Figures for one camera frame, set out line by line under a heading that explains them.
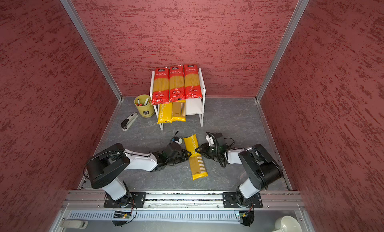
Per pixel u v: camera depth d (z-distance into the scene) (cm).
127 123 100
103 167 46
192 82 81
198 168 83
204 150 81
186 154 84
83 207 73
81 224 65
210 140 87
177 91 74
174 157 72
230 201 74
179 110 90
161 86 77
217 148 74
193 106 94
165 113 88
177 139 84
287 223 62
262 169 44
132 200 73
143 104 103
